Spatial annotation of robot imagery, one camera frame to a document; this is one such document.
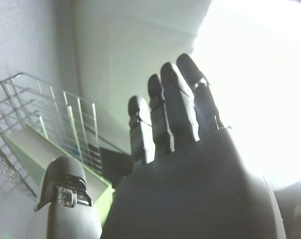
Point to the left robot hand black palm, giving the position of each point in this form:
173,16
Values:
190,189

